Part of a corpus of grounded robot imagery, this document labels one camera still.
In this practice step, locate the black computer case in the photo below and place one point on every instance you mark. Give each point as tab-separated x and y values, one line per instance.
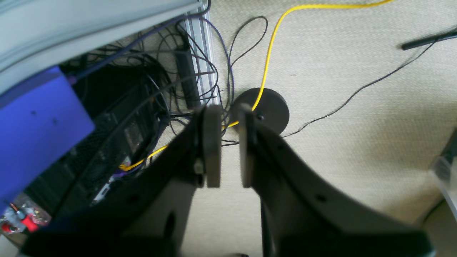
121	103

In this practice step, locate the blue box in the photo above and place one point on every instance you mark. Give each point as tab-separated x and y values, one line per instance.
41	119

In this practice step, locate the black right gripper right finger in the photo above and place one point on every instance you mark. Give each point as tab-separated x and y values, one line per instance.
305	216

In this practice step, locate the aluminium frame rail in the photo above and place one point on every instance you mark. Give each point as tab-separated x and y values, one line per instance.
198	58

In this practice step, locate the black round floor base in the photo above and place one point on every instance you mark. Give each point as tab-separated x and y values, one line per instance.
272	110

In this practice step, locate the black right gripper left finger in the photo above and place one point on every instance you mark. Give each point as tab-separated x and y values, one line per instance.
147	218

